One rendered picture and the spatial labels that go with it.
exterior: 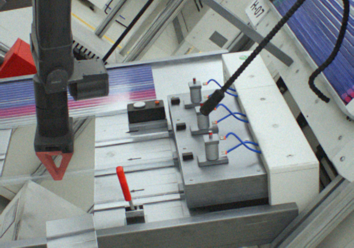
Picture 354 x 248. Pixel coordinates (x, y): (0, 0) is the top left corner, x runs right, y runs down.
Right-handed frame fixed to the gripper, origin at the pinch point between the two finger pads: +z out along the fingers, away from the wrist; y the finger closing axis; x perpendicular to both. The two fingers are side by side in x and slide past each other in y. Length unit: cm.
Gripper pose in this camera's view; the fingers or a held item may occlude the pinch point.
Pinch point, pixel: (58, 174)
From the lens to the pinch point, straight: 129.2
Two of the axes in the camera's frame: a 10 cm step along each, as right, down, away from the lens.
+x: -9.9, 0.5, -1.0
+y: -1.1, -4.4, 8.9
